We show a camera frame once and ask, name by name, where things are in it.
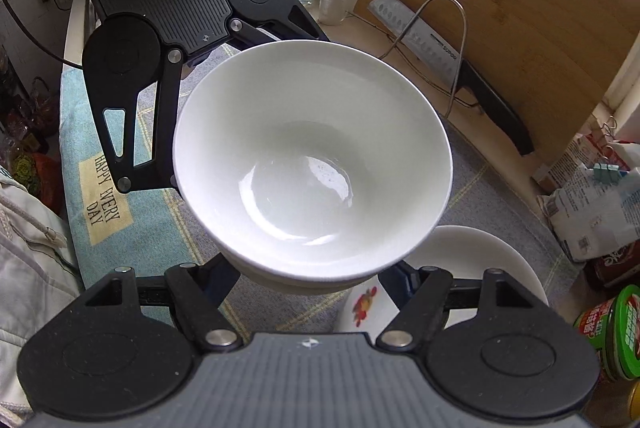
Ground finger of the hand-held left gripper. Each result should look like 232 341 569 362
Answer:
92 51 188 195
226 0 332 54

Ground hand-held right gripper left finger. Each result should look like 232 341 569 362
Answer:
84 252 245 353

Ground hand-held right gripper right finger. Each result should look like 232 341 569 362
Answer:
374 259 540 351

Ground white bowl pink flowers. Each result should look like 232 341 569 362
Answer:
220 253 416 295

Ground small stained fruit-print plate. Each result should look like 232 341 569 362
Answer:
334 225 549 345

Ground tall white bowl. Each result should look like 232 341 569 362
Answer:
172 39 454 281

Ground checked grey teal printed mat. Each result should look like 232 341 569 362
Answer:
59 41 586 344

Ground red plastic bag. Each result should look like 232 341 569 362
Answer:
30 153 63 209

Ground white jacket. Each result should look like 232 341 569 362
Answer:
0 168 88 409

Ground white plastic food bag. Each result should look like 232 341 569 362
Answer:
537 158 640 264

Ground red and white food bag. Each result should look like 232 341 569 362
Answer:
532 131 608 191

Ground dark sauce bottle red label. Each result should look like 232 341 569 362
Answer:
585 238 640 291

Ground green lidded jar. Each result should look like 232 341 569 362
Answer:
572 284 640 381

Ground bamboo cutting board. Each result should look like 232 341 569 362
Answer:
352 0 636 219

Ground blue binder clip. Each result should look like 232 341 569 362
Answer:
591 161 628 183

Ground silver binder clip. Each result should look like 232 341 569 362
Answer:
597 115 618 144

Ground black cable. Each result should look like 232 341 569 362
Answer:
0 0 88 72

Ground black handled santoku knife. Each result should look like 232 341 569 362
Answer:
367 0 536 156

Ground steel wire rack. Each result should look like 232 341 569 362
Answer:
370 0 488 119

